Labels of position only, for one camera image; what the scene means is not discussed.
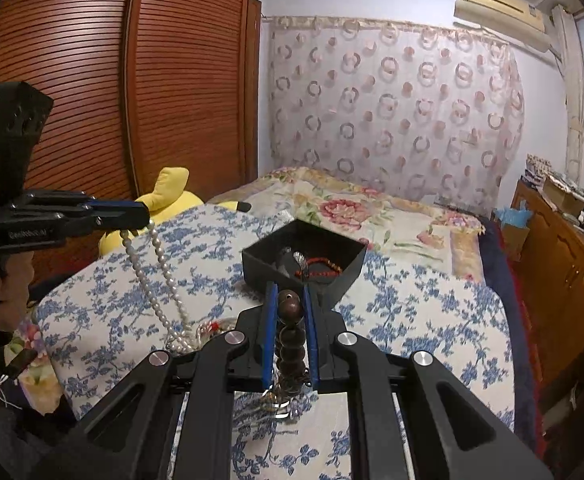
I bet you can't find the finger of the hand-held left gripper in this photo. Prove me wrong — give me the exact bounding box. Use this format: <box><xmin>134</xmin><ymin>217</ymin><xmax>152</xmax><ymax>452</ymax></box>
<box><xmin>12</xmin><ymin>191</ymin><xmax>149</xmax><ymax>215</ymax></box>
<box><xmin>62</xmin><ymin>210</ymin><xmax>151</xmax><ymax>241</ymax></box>

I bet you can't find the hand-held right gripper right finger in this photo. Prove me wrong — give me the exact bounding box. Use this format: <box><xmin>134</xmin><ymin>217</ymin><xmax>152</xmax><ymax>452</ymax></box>
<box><xmin>303</xmin><ymin>285</ymin><xmax>552</xmax><ymax>480</ymax></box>

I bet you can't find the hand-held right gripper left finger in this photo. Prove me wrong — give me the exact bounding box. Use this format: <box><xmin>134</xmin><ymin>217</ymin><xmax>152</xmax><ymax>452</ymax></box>
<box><xmin>37</xmin><ymin>282</ymin><xmax>279</xmax><ymax>480</ymax></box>

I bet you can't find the dark wooden bead bracelet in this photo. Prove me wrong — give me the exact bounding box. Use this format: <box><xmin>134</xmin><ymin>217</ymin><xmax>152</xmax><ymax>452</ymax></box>
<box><xmin>273</xmin><ymin>289</ymin><xmax>303</xmax><ymax>397</ymax></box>

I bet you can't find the black jewelry box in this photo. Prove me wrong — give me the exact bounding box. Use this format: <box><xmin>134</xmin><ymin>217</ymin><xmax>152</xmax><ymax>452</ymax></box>
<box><xmin>242</xmin><ymin>218</ymin><xmax>369</xmax><ymax>311</ymax></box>

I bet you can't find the white pearl necklace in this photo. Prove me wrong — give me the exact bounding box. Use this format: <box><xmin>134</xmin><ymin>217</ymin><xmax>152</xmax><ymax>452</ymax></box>
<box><xmin>119</xmin><ymin>222</ymin><xmax>203</xmax><ymax>356</ymax></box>

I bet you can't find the silver jewelry piece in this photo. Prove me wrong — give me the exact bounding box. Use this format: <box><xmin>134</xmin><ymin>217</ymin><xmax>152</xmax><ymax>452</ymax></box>
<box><xmin>258</xmin><ymin>385</ymin><xmax>303</xmax><ymax>425</ymax></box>

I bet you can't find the person's left hand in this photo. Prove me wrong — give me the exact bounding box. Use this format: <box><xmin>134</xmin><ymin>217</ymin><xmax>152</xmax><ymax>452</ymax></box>
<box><xmin>0</xmin><ymin>249</ymin><xmax>35</xmax><ymax>318</ymax></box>

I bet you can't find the yellow plush toy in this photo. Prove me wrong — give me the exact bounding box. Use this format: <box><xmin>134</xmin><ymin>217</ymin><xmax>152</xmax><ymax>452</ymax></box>
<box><xmin>98</xmin><ymin>166</ymin><xmax>253</xmax><ymax>257</ymax></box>

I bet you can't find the blue floral blanket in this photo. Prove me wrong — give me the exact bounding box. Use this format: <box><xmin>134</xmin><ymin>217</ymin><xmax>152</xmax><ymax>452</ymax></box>
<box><xmin>32</xmin><ymin>205</ymin><xmax>517</xmax><ymax>480</ymax></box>

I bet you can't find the brown louvred wooden wardrobe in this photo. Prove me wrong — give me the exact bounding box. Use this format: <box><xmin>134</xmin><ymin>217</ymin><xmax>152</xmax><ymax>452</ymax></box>
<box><xmin>0</xmin><ymin>0</ymin><xmax>263</xmax><ymax>273</ymax></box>

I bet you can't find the pink floral bedspread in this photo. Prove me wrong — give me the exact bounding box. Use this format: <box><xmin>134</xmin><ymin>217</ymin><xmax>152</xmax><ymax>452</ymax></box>
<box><xmin>207</xmin><ymin>166</ymin><xmax>487</xmax><ymax>281</ymax></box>

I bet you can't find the floral pillow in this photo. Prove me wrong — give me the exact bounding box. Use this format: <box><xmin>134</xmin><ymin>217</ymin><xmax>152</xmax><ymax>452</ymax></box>
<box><xmin>3</xmin><ymin>317</ymin><xmax>68</xmax><ymax>417</ymax></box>

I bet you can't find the dark blue bed sheet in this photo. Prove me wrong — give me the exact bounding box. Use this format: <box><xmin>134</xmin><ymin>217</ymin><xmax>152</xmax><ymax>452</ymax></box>
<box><xmin>476</xmin><ymin>214</ymin><xmax>540</xmax><ymax>453</ymax></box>

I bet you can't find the blue plastic bag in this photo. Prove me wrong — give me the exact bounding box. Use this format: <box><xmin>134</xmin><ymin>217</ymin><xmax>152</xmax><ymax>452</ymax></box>
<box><xmin>493</xmin><ymin>199</ymin><xmax>533</xmax><ymax>233</ymax></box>

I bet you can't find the wooden sideboard cabinet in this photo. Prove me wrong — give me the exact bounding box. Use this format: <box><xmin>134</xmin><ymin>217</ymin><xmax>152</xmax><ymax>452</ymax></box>
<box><xmin>510</xmin><ymin>179</ymin><xmax>584</xmax><ymax>411</ymax></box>

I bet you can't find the stack of patterned boxes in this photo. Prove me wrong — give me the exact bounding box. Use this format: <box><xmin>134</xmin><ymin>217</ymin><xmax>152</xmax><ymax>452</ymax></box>
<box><xmin>524</xmin><ymin>154</ymin><xmax>553</xmax><ymax>187</ymax></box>

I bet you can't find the cardboard box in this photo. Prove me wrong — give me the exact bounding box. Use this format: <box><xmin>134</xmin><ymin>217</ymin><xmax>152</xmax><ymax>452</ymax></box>
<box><xmin>540</xmin><ymin>174</ymin><xmax>584</xmax><ymax>219</ymax></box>

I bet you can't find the beige drape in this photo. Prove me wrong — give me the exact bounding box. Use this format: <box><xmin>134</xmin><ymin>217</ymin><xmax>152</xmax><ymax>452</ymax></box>
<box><xmin>550</xmin><ymin>4</ymin><xmax>584</xmax><ymax>183</ymax></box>

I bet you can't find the white air conditioner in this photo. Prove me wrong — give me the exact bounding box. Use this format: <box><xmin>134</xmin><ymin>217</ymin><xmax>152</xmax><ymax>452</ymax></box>
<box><xmin>453</xmin><ymin>0</ymin><xmax>548</xmax><ymax>54</ymax></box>

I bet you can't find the red bead bracelet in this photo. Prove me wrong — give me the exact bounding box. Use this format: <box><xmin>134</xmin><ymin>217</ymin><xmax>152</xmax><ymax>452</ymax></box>
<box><xmin>294</xmin><ymin>257</ymin><xmax>345</xmax><ymax>281</ymax></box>

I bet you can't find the silver bracelet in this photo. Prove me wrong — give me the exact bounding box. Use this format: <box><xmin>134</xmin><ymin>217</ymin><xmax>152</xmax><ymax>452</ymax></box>
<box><xmin>276</xmin><ymin>250</ymin><xmax>309</xmax><ymax>273</ymax></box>

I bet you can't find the sheer ring-patterned curtain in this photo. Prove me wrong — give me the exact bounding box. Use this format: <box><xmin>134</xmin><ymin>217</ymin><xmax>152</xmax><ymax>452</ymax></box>
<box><xmin>269</xmin><ymin>14</ymin><xmax>525</xmax><ymax>212</ymax></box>

